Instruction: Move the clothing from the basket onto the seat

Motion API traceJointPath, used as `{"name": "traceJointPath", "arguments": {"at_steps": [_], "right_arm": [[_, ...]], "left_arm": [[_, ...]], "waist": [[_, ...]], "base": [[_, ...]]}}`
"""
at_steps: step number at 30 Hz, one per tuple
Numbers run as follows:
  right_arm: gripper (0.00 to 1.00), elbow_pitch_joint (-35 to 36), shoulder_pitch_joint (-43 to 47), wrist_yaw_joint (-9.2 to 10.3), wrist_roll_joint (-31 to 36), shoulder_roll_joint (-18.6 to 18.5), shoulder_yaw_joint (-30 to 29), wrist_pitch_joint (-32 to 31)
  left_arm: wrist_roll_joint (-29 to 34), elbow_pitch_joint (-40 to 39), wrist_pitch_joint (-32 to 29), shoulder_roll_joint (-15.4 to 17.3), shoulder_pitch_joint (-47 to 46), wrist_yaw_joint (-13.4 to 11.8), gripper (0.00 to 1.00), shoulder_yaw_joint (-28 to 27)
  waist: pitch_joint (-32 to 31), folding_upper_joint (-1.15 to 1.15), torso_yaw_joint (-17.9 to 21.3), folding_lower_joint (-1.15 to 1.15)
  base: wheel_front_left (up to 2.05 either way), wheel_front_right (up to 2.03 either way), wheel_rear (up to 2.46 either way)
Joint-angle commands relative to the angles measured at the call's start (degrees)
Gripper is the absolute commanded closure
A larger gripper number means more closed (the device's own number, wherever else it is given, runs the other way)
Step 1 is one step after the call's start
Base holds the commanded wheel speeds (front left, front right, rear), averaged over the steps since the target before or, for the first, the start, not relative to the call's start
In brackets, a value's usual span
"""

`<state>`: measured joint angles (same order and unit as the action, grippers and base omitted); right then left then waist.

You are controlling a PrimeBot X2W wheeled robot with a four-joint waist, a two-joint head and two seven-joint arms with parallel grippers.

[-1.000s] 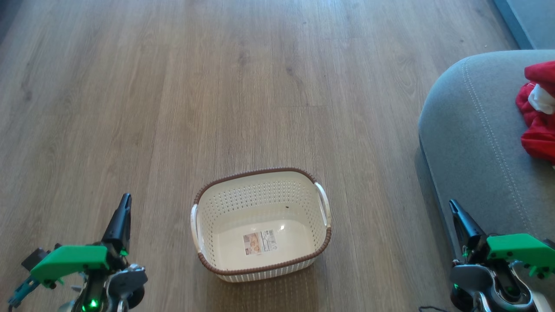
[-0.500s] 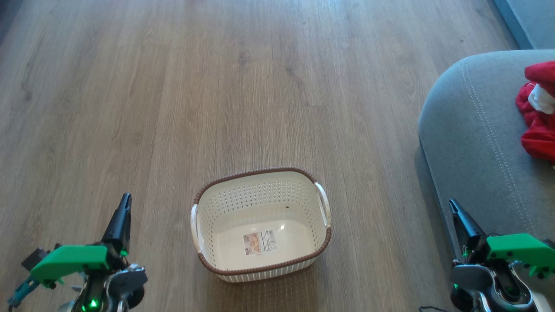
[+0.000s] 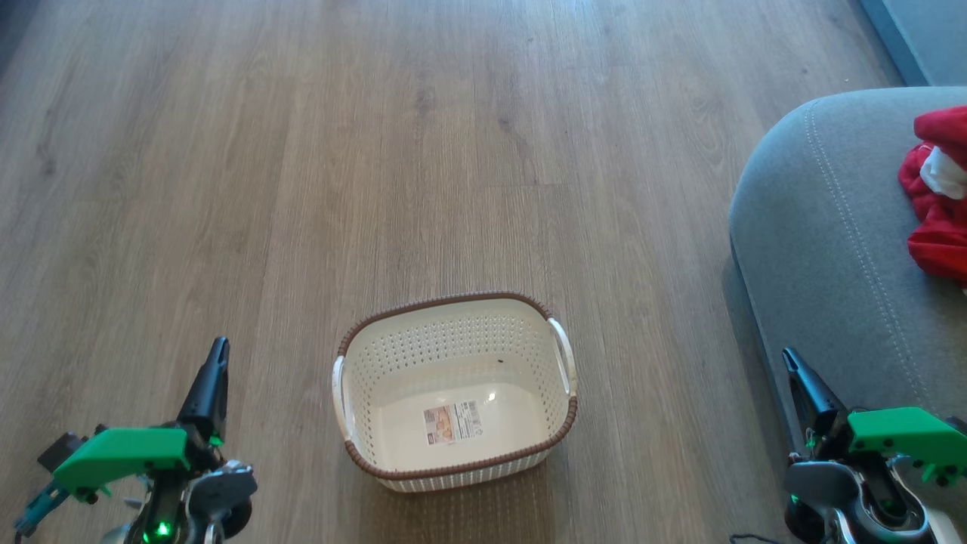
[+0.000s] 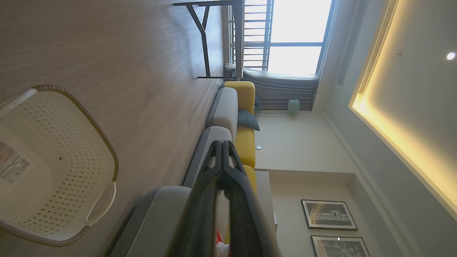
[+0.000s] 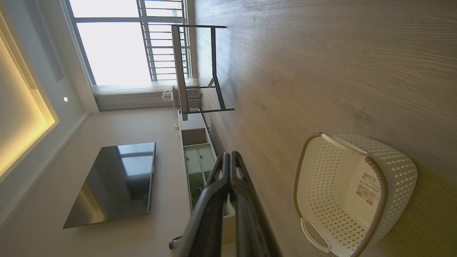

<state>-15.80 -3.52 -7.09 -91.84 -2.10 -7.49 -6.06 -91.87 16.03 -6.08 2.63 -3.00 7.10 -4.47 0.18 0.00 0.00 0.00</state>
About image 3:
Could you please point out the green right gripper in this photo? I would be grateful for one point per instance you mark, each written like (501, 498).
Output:
(906, 434)

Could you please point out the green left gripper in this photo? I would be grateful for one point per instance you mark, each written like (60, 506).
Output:
(121, 453)

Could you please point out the red garment with white stripes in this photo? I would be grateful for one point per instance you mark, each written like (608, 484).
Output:
(940, 242)

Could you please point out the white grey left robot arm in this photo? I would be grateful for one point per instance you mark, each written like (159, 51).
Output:
(219, 491)

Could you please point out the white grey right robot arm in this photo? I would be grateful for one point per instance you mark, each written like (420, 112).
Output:
(823, 483)

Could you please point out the basket label sticker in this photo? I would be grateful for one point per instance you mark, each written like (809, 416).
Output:
(452, 421)

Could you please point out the white basket with brown rim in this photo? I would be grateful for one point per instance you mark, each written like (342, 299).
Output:
(453, 363)

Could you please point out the grey fabric sofa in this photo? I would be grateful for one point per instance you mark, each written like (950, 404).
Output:
(831, 249)

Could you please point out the blue grey furniture panel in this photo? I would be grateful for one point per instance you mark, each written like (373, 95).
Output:
(925, 34)

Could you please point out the dark left wrist camera box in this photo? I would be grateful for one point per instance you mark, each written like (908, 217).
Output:
(60, 447)

